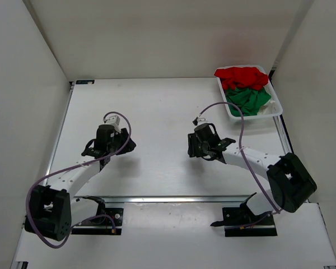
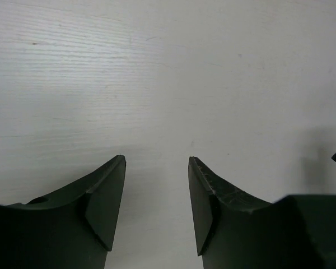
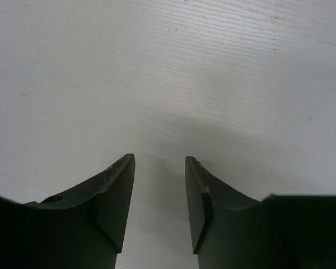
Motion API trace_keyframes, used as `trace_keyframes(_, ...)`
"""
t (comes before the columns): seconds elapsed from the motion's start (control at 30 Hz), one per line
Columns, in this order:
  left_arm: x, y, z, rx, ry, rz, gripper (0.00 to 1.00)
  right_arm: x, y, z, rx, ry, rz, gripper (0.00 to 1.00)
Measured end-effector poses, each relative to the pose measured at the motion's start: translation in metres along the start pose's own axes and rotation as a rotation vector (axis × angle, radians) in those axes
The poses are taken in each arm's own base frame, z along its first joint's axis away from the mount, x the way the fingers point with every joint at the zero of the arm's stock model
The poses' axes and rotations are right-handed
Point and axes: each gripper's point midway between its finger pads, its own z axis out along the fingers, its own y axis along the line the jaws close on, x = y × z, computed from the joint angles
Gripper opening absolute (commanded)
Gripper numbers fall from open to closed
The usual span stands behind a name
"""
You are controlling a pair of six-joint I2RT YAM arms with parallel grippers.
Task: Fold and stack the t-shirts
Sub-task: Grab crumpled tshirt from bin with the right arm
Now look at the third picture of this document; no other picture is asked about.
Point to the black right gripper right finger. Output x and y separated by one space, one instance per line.
232 230

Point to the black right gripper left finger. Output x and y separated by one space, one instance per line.
82 227

